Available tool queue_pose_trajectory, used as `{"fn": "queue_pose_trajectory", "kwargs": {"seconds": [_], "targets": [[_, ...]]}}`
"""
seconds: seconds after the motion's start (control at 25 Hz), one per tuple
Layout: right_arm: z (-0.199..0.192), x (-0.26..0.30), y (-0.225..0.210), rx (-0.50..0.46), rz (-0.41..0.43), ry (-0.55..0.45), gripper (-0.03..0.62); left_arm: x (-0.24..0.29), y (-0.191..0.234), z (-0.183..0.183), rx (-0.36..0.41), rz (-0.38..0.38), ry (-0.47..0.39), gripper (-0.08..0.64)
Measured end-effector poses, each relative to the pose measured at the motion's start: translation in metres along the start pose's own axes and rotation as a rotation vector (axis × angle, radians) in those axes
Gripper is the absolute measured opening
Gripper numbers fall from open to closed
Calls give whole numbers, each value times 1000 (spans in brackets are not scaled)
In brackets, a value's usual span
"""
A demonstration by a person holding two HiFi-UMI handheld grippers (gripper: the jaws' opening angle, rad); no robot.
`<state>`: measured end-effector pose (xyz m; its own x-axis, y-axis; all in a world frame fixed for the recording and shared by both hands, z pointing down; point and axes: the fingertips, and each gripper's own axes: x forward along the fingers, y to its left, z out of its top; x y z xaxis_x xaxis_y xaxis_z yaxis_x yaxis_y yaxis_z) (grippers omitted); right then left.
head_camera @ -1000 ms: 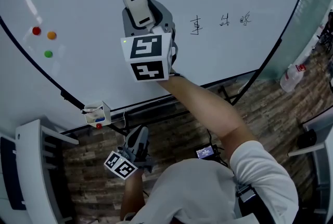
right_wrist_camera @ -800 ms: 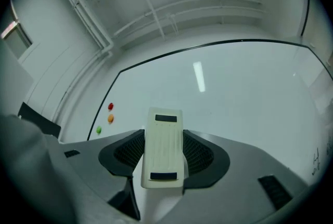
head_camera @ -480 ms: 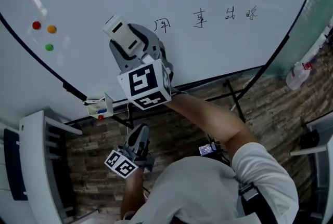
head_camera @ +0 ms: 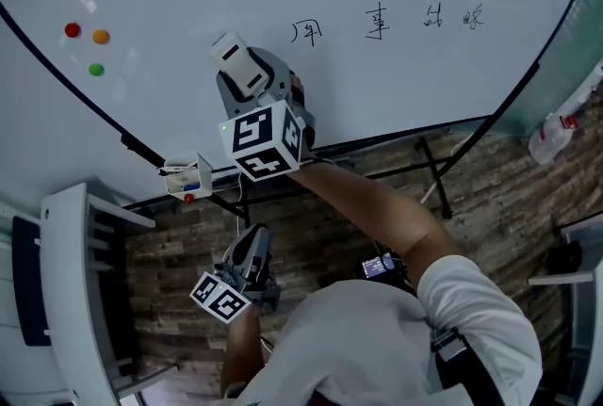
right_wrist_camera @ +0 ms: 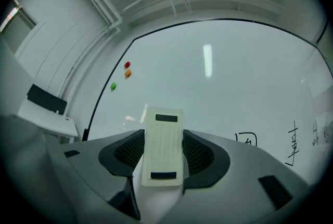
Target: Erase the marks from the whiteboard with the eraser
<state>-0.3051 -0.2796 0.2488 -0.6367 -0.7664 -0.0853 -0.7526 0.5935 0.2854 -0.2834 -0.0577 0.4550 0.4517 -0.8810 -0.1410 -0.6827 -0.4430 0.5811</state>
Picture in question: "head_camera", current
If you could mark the white side table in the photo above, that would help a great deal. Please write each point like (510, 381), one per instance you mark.
(589, 300)

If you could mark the white marker holder box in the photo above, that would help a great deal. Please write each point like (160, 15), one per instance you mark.
(202, 178)

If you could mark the person's right hand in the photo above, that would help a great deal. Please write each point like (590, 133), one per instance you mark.
(298, 91)

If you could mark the white stick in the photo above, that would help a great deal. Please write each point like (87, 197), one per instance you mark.
(429, 192)

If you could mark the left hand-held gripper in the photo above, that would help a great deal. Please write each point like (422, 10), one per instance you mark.
(221, 298)

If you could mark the orange round magnet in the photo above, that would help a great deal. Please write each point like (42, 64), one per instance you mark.
(101, 37)

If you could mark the white whiteboard eraser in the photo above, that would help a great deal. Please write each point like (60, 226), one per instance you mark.
(238, 60)

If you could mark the red round magnet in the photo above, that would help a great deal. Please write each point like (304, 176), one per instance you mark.
(189, 199)
(72, 30)

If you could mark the blue round magnet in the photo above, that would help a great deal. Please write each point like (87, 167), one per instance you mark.
(190, 187)

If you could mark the clear plastic bottle red label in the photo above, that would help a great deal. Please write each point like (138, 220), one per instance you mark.
(551, 140)

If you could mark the person's right forearm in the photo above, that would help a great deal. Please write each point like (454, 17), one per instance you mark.
(367, 206)

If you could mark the green round magnet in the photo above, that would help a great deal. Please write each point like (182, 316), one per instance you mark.
(96, 69)

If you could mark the person's left forearm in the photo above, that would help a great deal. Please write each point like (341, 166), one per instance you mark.
(242, 347)

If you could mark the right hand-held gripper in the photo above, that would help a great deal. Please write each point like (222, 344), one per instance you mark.
(264, 140)

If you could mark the black capped marker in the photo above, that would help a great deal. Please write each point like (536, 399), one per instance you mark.
(176, 168)

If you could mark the black device with screen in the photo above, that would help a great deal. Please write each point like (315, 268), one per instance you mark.
(377, 265)

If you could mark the white shelf unit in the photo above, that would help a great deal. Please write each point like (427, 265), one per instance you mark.
(61, 277)

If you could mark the black object on table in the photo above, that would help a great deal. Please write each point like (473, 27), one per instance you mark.
(564, 257)

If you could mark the person's white t-shirt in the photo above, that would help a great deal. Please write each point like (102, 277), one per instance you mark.
(358, 338)

